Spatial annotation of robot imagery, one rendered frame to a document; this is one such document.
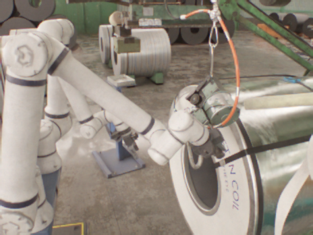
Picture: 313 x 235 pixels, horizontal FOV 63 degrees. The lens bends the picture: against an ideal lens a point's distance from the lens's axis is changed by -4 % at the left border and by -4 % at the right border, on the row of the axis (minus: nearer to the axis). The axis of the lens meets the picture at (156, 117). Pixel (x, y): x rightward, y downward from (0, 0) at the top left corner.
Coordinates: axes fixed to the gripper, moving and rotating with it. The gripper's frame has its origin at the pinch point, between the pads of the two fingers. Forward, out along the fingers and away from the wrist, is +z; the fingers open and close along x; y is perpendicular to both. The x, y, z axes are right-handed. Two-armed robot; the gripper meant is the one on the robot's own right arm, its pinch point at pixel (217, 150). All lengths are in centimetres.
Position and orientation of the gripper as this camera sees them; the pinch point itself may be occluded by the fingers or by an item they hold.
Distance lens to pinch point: 122.3
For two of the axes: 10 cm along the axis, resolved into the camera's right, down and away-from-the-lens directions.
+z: 5.9, 4.2, 6.9
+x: -7.7, 5.5, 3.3
